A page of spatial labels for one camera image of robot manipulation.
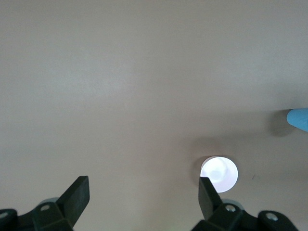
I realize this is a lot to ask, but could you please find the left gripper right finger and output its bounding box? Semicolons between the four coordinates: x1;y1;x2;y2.
192;177;301;231

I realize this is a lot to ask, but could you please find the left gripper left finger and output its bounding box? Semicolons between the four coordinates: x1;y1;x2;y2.
0;176;90;231

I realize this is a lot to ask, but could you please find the blue plastic cup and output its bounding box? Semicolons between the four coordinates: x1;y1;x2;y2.
286;108;308;133

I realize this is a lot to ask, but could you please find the pink bowl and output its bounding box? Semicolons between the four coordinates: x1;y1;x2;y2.
200;155;239;193

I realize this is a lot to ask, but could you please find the brown table cover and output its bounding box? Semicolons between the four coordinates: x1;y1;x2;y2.
0;0;308;231

